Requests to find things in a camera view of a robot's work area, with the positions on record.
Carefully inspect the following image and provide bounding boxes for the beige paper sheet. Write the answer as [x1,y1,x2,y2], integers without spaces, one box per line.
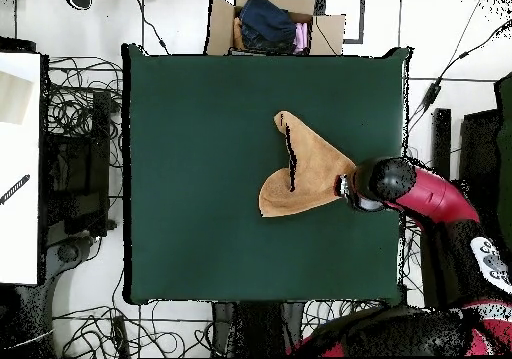
[0,69,34,126]

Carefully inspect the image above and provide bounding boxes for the brown cardboard box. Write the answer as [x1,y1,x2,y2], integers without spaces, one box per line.
[205,0,346,57]

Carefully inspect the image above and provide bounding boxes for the black equipment rack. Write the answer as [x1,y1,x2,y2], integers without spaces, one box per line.
[41,90,118,248]
[431,107,502,188]

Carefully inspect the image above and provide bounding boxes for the thin black cable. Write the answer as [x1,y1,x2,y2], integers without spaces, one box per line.
[132,0,170,55]

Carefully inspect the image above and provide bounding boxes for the dark green table cloth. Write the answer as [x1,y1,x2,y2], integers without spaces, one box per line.
[121,43,413,305]

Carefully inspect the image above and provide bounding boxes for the pink garment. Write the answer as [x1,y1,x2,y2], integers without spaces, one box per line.
[293,21,310,54]

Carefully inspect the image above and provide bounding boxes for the orange terry towel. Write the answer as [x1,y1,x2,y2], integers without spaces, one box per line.
[258,109,358,219]

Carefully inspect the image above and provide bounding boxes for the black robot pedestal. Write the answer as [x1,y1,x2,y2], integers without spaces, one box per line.
[211,300,307,358]

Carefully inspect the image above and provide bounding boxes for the orange cloth in box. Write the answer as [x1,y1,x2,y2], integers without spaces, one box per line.
[232,16,246,50]

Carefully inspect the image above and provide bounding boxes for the black cable with adapter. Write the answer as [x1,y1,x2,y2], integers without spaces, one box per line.
[407,0,512,136]

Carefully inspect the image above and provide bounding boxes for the black cable tangle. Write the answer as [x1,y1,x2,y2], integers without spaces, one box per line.
[301,299,385,338]
[46,56,125,168]
[53,302,213,358]

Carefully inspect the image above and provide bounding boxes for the white board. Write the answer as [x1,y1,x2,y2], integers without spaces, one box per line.
[0,52,42,286]

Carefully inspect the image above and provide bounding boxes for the black striped tool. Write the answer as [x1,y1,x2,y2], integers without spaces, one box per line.
[0,173,32,206]

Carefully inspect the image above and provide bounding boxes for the blue jeans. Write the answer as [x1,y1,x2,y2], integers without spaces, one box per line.
[238,0,298,52]

